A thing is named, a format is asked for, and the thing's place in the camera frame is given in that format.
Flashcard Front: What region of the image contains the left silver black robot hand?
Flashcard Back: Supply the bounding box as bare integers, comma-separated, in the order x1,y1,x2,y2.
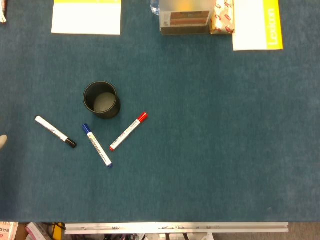
0,134,9,152

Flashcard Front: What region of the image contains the black marker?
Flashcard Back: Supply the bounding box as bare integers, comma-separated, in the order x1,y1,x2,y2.
34,115,78,149

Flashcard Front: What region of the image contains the blue-capped white marker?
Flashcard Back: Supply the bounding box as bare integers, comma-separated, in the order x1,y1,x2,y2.
81,123,114,169

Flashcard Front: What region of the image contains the black mesh pen cup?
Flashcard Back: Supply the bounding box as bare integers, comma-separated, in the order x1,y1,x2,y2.
82,80,122,120

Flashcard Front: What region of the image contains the red-capped white marker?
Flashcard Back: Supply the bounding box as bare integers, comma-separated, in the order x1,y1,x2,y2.
109,111,149,152

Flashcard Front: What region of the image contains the red white booklet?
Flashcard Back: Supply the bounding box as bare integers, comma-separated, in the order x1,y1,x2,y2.
0,221,20,240

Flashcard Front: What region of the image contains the pink white package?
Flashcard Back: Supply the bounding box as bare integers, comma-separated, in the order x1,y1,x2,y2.
24,221,55,240

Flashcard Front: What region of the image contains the yellow black tool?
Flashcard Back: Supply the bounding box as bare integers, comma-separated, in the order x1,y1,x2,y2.
52,222,66,240

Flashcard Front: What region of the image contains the blue felt table mat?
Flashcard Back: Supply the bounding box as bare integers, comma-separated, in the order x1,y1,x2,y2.
0,0,320,223

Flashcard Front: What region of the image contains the clear plastic water bottle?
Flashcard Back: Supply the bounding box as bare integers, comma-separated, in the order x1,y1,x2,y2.
150,0,161,16

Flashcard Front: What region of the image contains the red print wrapped package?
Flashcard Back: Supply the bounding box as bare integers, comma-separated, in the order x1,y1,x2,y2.
210,0,236,35

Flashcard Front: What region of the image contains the yellow white Lexicon notebook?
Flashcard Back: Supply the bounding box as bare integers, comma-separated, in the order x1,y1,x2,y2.
232,0,284,52

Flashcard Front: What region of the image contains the aluminium profile rail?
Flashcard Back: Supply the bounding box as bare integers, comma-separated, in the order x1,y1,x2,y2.
64,221,290,235

